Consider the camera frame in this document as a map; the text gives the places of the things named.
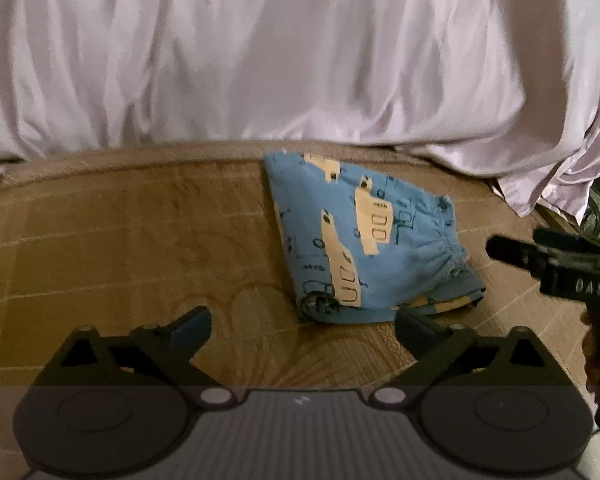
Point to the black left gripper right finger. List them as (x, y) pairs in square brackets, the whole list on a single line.
[(457, 356)]

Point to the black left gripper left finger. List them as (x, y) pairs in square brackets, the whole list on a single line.
[(149, 355)]

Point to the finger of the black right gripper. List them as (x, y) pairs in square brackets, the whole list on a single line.
[(521, 255)]

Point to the blue yellow patterned pants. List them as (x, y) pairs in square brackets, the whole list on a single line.
[(359, 244)]

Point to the person's right hand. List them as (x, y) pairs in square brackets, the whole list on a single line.
[(591, 366)]

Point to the brown bamboo mat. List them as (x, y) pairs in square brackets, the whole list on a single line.
[(120, 239)]

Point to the white satin sheet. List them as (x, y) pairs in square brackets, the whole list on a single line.
[(508, 89)]

